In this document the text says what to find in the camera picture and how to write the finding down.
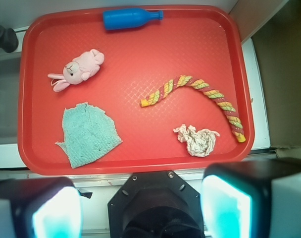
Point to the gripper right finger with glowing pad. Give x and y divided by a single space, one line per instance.
252 199

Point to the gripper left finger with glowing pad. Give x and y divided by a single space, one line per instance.
40 208

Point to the crumpled white paper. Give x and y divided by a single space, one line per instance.
199 143

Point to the teal terry cloth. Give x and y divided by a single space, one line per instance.
88 134

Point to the red plastic tray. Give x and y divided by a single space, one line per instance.
199 41

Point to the pink plush bunny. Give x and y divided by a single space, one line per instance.
80 69

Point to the black knob at left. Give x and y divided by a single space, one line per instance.
8 40

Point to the blue plastic bottle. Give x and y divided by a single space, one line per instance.
129 18

